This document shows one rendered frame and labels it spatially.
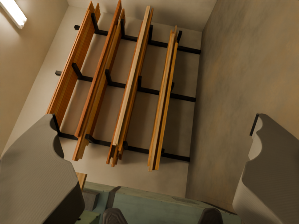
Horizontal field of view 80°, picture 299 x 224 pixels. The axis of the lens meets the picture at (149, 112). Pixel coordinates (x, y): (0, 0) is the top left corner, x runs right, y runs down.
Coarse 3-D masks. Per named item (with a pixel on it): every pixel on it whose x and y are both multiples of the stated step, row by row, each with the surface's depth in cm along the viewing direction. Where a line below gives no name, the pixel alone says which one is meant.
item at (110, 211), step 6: (108, 210) 6; (114, 210) 6; (120, 210) 6; (204, 210) 6; (210, 210) 6; (216, 210) 6; (108, 216) 5; (114, 216) 5; (120, 216) 5; (204, 216) 5; (210, 216) 5; (216, 216) 5; (102, 222) 5; (108, 222) 5; (114, 222) 5; (120, 222) 5; (126, 222) 5; (198, 222) 5; (204, 222) 5; (210, 222) 5; (216, 222) 5; (222, 222) 5
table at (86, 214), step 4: (84, 212) 47; (88, 212) 48; (92, 212) 49; (96, 212) 50; (80, 216) 42; (84, 216) 42; (88, 216) 43; (92, 216) 44; (96, 216) 45; (80, 220) 38; (84, 220) 39; (88, 220) 39; (92, 220) 40; (96, 220) 45
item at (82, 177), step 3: (78, 174) 49; (81, 174) 49; (84, 174) 49; (78, 177) 49; (81, 177) 49; (84, 177) 49; (78, 180) 48; (81, 180) 49; (84, 180) 49; (81, 183) 48; (84, 183) 50; (81, 186) 48; (81, 189) 48
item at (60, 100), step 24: (120, 0) 299; (96, 24) 318; (120, 24) 305; (144, 24) 283; (72, 48) 264; (144, 48) 278; (168, 48) 286; (192, 48) 337; (72, 72) 274; (96, 72) 252; (168, 72) 266; (96, 96) 252; (168, 96) 252; (96, 120) 272; (120, 120) 239; (120, 144) 225
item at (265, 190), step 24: (264, 120) 10; (264, 144) 9; (288, 144) 9; (264, 168) 7; (288, 168) 7; (240, 192) 7; (264, 192) 6; (288, 192) 6; (240, 216) 7; (264, 216) 6; (288, 216) 6
